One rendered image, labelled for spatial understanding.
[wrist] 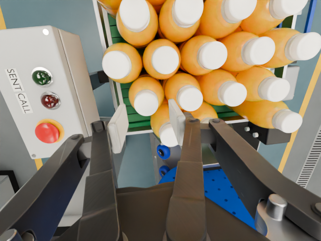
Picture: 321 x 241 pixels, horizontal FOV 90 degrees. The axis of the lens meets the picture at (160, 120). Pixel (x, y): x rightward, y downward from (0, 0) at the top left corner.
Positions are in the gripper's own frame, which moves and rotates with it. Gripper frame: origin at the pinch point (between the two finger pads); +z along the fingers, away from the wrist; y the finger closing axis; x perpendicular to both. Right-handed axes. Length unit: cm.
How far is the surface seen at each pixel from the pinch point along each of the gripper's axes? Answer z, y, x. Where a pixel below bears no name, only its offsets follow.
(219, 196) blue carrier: 8.8, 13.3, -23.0
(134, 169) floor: 118, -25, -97
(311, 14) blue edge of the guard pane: 23.2, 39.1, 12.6
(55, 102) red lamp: 7.5, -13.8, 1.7
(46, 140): 7.1, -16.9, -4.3
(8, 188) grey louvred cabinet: 105, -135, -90
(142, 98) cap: 7.7, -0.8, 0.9
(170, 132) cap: 7.7, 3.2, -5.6
